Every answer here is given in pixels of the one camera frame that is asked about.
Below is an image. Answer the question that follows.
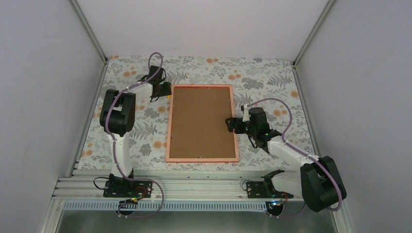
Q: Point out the aluminium extrusion rail base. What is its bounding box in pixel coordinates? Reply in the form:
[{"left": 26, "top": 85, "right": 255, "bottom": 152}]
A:
[{"left": 52, "top": 160, "right": 343, "bottom": 201}]

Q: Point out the aluminium corner post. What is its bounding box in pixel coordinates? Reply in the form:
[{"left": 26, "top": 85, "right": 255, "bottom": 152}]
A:
[
  {"left": 69, "top": 0, "right": 107, "bottom": 64},
  {"left": 292, "top": 0, "right": 336, "bottom": 69}
]

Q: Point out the left aluminium corner post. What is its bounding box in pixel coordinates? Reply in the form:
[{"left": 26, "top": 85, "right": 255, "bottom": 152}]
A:
[{"left": 69, "top": 0, "right": 107, "bottom": 64}]

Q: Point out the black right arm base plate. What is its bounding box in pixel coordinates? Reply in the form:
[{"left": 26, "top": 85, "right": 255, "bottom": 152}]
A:
[{"left": 244, "top": 181, "right": 294, "bottom": 199}]

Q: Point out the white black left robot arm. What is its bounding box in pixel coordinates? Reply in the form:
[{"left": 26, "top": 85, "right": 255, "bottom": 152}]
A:
[{"left": 100, "top": 66, "right": 172, "bottom": 197}]

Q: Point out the right aluminium corner post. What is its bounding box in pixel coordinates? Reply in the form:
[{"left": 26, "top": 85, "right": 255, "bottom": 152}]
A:
[{"left": 292, "top": 0, "right": 336, "bottom": 69}]

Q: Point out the red wooden picture frame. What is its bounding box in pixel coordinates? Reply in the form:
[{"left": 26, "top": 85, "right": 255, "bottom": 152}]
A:
[{"left": 166, "top": 84, "right": 240, "bottom": 163}]

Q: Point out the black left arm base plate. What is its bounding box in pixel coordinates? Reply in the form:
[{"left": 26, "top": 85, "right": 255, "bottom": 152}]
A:
[{"left": 103, "top": 180, "right": 153, "bottom": 199}]

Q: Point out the grey slotted cable duct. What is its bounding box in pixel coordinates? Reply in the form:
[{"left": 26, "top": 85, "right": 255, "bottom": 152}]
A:
[{"left": 62, "top": 200, "right": 267, "bottom": 212}]

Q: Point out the floral patterned table mat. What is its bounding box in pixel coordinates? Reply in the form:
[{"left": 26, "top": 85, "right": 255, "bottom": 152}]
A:
[{"left": 78, "top": 55, "right": 314, "bottom": 171}]

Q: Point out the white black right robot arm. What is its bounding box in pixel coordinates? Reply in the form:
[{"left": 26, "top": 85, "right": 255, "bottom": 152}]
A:
[{"left": 225, "top": 107, "right": 347, "bottom": 212}]

